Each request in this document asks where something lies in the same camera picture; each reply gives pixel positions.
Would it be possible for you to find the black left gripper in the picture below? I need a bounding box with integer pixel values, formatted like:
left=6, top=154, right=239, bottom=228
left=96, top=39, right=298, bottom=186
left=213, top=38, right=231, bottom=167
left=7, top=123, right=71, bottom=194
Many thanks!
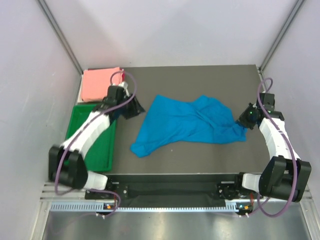
left=117, top=92, right=145, bottom=120

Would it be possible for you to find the blue t shirt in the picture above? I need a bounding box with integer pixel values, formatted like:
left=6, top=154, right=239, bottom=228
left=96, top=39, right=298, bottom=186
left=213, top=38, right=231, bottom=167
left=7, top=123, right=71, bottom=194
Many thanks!
left=130, top=95, right=247, bottom=158

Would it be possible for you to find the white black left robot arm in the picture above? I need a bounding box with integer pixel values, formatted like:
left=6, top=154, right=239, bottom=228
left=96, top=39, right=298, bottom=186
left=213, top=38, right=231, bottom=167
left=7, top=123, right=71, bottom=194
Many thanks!
left=48, top=81, right=145, bottom=199

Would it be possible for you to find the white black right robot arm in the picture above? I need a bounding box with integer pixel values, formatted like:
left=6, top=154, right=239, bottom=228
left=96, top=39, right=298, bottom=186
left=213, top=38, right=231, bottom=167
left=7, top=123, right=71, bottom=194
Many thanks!
left=233, top=93, right=312, bottom=202

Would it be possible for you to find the folded magenta t shirt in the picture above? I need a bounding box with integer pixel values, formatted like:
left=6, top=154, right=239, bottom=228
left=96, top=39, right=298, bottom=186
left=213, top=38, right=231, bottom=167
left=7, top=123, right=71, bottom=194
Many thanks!
left=120, top=68, right=125, bottom=82

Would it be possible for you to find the folded pink t shirt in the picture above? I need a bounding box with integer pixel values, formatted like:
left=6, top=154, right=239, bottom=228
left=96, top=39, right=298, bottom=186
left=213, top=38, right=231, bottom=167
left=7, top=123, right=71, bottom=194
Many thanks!
left=80, top=67, right=121, bottom=102

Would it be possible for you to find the green plastic tray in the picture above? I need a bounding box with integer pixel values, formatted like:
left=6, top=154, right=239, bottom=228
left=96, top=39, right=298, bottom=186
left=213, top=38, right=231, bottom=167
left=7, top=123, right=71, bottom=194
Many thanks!
left=65, top=104, right=117, bottom=172

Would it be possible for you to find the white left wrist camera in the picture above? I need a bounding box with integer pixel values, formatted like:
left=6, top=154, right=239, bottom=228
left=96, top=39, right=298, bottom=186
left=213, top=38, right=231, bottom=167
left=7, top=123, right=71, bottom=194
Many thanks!
left=118, top=81, right=130, bottom=96

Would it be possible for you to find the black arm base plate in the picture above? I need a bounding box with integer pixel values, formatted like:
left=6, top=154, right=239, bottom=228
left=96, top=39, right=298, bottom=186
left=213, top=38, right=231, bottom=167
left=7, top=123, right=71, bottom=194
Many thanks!
left=84, top=174, right=253, bottom=208

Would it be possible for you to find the aluminium frame rail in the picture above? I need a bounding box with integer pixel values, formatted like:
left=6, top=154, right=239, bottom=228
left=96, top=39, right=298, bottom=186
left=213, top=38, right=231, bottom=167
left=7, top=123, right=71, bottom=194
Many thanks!
left=40, top=182, right=86, bottom=201

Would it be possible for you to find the grey slotted cable duct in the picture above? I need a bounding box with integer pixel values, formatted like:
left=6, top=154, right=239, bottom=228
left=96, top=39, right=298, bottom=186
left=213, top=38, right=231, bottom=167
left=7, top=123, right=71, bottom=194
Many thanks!
left=49, top=201, right=256, bottom=213

